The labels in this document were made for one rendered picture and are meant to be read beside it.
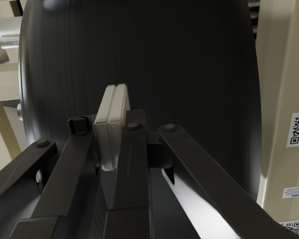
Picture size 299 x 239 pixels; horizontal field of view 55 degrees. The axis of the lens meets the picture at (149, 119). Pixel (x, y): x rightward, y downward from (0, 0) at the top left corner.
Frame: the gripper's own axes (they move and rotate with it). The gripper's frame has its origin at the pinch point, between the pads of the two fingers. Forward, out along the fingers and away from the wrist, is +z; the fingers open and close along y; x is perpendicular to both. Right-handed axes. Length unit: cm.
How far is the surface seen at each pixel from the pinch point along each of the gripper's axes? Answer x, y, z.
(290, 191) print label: -33, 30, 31
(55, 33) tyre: 4.5, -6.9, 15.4
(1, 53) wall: -111, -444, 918
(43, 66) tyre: 1.4, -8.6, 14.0
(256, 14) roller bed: -1, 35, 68
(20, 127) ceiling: -198, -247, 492
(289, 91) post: -9.8, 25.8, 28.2
